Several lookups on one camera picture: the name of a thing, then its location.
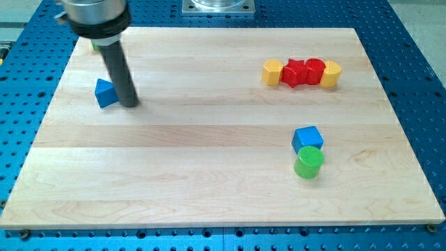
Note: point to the green cylinder block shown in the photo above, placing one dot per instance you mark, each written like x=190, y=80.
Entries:
x=309, y=161

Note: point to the blue cube block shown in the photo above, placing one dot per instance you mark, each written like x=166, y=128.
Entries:
x=308, y=136

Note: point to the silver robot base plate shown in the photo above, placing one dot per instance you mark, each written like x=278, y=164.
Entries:
x=217, y=6

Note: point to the yellow half-round block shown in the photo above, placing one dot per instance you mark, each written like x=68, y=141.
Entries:
x=331, y=75

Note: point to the blue triangle block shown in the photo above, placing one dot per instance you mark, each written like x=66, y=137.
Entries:
x=105, y=93

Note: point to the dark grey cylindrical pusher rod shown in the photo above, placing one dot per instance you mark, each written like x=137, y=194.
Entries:
x=117, y=67

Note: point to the yellow hexagon block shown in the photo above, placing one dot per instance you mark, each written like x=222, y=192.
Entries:
x=272, y=72

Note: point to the green block behind rod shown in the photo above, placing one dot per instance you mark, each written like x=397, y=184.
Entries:
x=95, y=46

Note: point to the blue perforated table plate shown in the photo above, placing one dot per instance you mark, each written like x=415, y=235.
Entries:
x=404, y=41

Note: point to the red cylinder block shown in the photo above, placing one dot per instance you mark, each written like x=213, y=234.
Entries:
x=315, y=68

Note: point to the light wooden board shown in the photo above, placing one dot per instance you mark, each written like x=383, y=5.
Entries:
x=209, y=144

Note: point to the red star block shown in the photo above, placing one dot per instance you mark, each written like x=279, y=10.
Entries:
x=294, y=73

